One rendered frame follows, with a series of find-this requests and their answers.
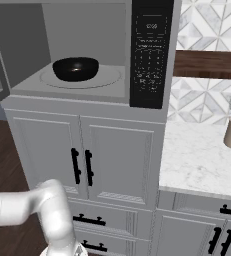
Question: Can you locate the black bowl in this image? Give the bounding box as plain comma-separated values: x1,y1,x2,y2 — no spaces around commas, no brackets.
52,56,100,83

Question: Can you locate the grey built-in microwave oven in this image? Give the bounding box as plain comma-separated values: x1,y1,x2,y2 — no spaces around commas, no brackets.
0,0,183,110

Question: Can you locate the grey drawer front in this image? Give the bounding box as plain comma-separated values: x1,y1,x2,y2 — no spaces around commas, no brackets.
157,189,231,219
73,228,152,256
66,197,154,241

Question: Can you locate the black cupboard door handle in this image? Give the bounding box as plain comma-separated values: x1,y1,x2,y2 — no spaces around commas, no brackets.
208,226,222,255
84,149,95,187
70,147,82,185
220,229,231,256

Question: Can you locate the dark wooden wall shelf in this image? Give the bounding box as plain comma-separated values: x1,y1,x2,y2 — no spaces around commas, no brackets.
172,49,231,81

